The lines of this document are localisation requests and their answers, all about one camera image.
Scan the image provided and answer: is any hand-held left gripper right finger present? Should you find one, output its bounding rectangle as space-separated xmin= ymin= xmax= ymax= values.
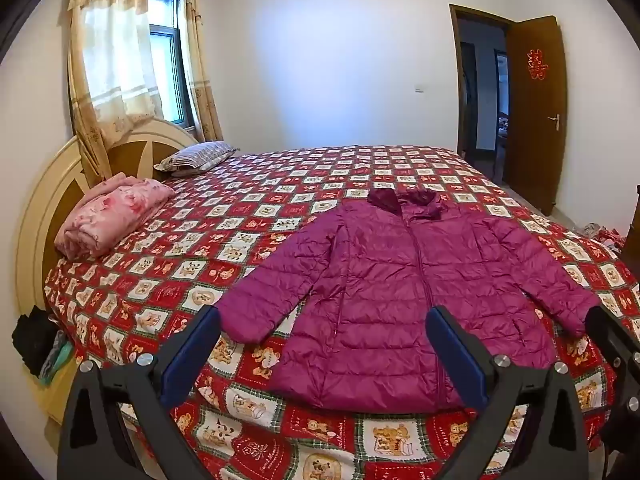
xmin=400 ymin=305 xmax=603 ymax=480

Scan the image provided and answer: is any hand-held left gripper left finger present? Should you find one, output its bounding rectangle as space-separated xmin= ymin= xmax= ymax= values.
xmin=57 ymin=305 xmax=236 ymax=480

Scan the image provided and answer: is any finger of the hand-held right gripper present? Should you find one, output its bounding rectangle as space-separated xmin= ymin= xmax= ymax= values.
xmin=585 ymin=305 xmax=640 ymax=363

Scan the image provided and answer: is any magenta puffer jacket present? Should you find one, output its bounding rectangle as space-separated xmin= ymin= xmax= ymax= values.
xmin=216 ymin=184 xmax=603 ymax=410

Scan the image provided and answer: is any pile of patterned clothes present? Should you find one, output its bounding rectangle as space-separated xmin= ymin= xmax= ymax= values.
xmin=580 ymin=222 xmax=626 ymax=250

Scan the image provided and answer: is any brown wooden cabinet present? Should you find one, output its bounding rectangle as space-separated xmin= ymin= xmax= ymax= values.
xmin=622 ymin=205 xmax=640 ymax=257

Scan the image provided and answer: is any yellow nightstand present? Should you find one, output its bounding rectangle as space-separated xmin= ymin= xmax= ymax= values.
xmin=42 ymin=355 xmax=82 ymax=427

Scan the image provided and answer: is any teal cloth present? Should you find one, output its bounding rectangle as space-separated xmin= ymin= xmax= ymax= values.
xmin=40 ymin=342 xmax=74 ymax=386

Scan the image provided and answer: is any black clothing pile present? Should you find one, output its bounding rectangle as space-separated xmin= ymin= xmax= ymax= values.
xmin=11 ymin=305 xmax=62 ymax=378

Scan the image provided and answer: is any folded pink floral blanket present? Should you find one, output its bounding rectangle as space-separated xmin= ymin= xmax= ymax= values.
xmin=54 ymin=172 xmax=177 ymax=261

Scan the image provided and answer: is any red checkered bear-print bedspread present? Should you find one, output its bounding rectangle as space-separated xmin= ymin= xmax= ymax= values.
xmin=42 ymin=144 xmax=633 ymax=480

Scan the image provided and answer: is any brown wooden door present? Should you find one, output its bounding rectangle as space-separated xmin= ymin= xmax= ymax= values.
xmin=505 ymin=15 xmax=568 ymax=216

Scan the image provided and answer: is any striped pillow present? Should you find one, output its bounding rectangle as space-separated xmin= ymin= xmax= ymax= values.
xmin=154 ymin=141 xmax=241 ymax=177

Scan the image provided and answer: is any cream and wood headboard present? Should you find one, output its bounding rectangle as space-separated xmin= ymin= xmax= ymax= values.
xmin=15 ymin=117 xmax=201 ymax=313

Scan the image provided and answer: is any red paper door decoration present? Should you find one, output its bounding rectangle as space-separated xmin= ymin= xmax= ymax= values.
xmin=525 ymin=49 xmax=548 ymax=81

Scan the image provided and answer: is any narrow beige floral curtain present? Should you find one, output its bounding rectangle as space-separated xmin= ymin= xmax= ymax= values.
xmin=177 ymin=0 xmax=224 ymax=143

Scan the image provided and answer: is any window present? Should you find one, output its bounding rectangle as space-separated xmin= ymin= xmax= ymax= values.
xmin=147 ymin=0 xmax=198 ymax=131

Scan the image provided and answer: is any wide beige floral curtain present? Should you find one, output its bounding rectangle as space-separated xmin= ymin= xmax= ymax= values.
xmin=67 ymin=0 xmax=163 ymax=188

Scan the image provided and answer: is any brown door frame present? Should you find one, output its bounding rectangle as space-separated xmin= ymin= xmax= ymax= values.
xmin=448 ymin=3 xmax=516 ymax=161

